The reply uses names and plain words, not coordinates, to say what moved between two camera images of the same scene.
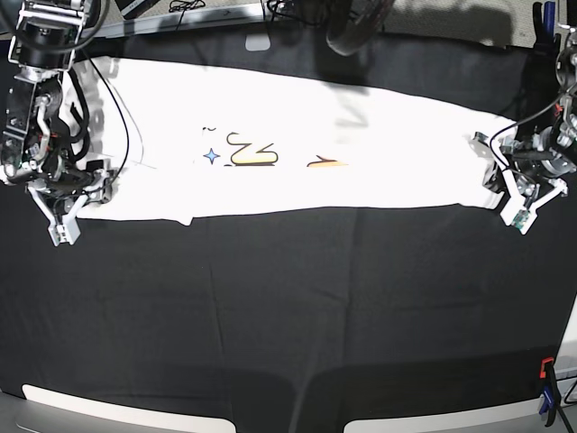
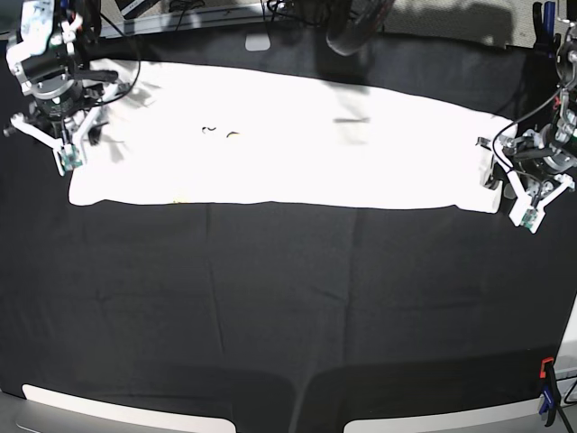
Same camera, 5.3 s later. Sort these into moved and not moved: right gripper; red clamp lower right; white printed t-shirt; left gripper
Moved: left gripper
Not moved: white printed t-shirt; red clamp lower right; right gripper
